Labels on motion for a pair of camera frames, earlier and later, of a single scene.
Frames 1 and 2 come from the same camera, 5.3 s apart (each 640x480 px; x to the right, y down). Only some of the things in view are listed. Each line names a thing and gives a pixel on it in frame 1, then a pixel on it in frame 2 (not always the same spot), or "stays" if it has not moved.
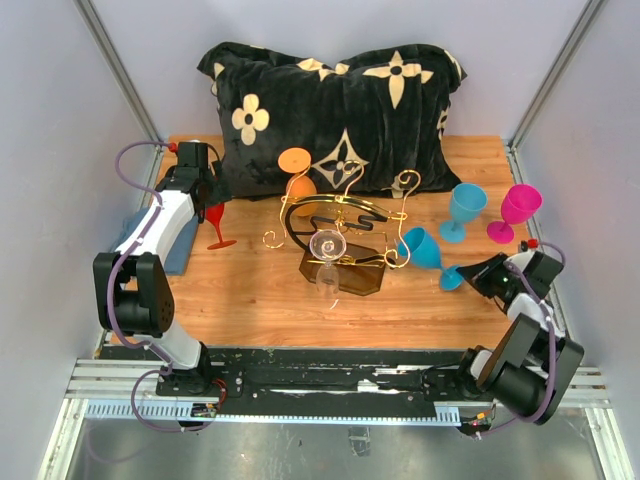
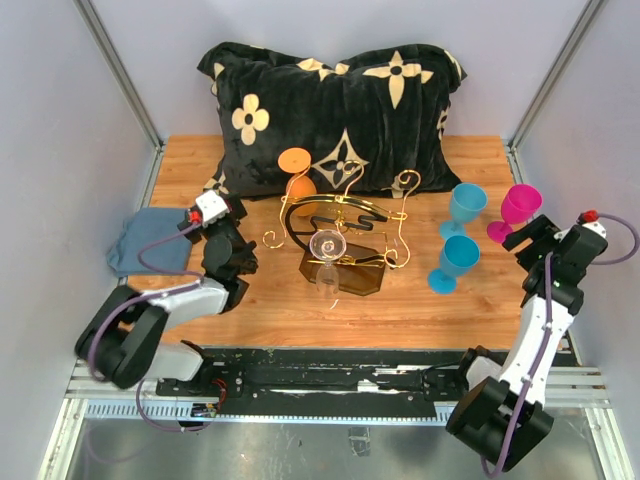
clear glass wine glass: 327,245 stays
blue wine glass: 467,200 stays
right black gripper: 478,275 → 541,224
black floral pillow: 377,123 stays
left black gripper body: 218,191 → 229,228
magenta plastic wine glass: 519,203 stays
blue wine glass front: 423,251 → 459,253
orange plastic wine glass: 301,190 stays
